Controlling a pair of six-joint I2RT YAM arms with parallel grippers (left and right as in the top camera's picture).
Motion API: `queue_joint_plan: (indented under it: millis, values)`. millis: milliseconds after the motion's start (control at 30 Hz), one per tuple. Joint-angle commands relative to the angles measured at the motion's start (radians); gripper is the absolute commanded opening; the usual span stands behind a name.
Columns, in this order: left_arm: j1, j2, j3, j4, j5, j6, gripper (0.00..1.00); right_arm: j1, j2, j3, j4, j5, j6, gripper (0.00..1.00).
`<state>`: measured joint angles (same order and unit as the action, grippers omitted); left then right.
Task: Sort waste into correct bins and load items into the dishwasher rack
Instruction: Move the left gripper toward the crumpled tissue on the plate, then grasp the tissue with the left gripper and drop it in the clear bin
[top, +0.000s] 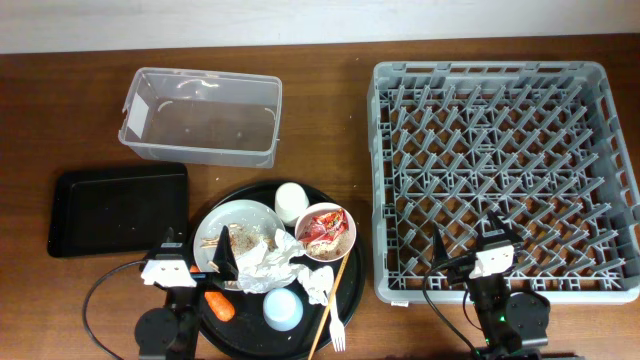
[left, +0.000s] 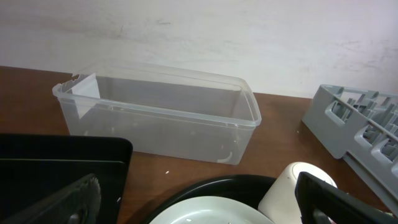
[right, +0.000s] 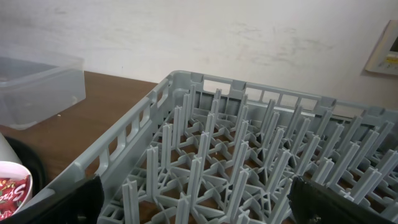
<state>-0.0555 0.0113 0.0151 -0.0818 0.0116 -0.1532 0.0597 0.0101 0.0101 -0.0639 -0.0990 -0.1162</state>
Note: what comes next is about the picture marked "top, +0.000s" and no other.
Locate round black serving tray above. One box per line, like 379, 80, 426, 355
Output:
190, 180, 367, 359

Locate white plastic fork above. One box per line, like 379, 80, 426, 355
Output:
329, 295, 346, 352

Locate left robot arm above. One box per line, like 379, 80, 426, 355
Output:
134, 226, 238, 359

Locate grey round plate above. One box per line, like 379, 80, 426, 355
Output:
193, 200, 284, 291

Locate rice and mushroom leftovers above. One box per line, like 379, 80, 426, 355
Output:
194, 223, 277, 272

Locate red snack wrapper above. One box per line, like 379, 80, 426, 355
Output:
298, 208, 349, 244

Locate wooden chopstick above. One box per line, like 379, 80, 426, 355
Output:
307, 253, 350, 360

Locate orange carrot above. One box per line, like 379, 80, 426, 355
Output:
204, 290, 235, 322

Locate clear plastic waste bin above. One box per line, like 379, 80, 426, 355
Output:
118, 67, 283, 168

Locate white plastic cup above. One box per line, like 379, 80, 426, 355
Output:
275, 182, 310, 227

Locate small white napkin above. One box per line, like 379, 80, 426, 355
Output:
297, 266, 334, 306

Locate light blue cup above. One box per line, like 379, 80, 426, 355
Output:
263, 288, 303, 332

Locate pink bowl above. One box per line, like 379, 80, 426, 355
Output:
294, 202, 357, 262

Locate grey plastic dishwasher rack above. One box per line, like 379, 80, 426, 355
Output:
367, 61, 639, 305

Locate black rectangular tray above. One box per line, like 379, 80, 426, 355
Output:
47, 163, 189, 258

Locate large white napkin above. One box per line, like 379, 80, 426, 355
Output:
236, 229, 306, 294

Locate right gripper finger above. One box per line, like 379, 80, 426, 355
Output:
485, 211, 524, 245
432, 225, 473, 285

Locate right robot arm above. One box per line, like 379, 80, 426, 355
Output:
430, 211, 551, 359

